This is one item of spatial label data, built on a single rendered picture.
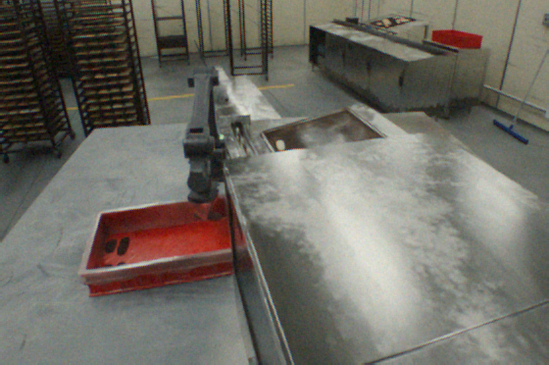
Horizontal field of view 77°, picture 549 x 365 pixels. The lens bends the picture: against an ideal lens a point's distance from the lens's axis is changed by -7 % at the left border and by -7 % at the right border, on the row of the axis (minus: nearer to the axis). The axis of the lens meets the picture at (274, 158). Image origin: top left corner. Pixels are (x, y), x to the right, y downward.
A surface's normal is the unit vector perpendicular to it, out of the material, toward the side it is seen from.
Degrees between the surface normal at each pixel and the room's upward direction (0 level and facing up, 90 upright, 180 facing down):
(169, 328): 0
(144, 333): 0
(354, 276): 0
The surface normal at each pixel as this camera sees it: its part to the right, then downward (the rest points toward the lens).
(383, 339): -0.01, -0.89
